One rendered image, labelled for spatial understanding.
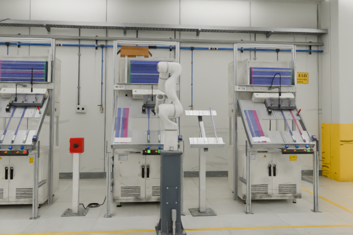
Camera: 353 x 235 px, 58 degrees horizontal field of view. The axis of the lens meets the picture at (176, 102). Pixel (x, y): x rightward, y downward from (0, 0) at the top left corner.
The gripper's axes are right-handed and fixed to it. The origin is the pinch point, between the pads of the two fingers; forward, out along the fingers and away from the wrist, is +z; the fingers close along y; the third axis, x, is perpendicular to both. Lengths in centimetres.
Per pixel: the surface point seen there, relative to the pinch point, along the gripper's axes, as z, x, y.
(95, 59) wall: 104, -172, 96
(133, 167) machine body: 46, 41, 28
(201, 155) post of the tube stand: 16, 41, -44
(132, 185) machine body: 57, 57, 29
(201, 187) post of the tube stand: 34, 69, -45
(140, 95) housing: 10.5, -32.5, 20.5
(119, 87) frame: 11, -44, 45
